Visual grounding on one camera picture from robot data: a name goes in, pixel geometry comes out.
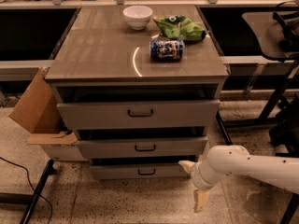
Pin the blue soda can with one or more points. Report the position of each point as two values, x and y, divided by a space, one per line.
166 50

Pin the black table leg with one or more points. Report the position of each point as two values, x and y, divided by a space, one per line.
29 200
224 133

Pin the grey top drawer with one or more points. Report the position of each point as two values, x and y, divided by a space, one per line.
127 115

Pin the black right table leg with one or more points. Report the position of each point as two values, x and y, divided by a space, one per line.
224 133

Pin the grey bottom drawer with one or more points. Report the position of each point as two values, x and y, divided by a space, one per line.
135 171

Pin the black office chair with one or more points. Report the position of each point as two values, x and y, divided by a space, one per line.
286 132

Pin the grey drawer cabinet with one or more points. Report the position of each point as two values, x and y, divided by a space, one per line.
101 49

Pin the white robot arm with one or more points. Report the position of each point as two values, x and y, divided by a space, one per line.
222 161

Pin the dark side table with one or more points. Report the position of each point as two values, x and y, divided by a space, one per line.
277 34

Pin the green chip bag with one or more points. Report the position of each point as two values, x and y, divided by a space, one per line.
180 28

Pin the grey middle drawer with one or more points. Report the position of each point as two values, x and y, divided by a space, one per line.
133 148

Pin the black left table leg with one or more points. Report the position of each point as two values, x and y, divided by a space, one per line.
29 200

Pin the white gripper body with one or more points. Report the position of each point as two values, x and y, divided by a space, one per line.
196 175

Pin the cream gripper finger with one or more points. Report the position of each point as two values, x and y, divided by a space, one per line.
188 166
200 200

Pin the white ceramic bowl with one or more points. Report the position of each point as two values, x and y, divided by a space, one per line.
137 17

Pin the brown cardboard box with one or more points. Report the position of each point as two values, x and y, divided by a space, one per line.
37 113

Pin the grey drawer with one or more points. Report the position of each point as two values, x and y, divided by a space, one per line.
135 171
127 115
133 148

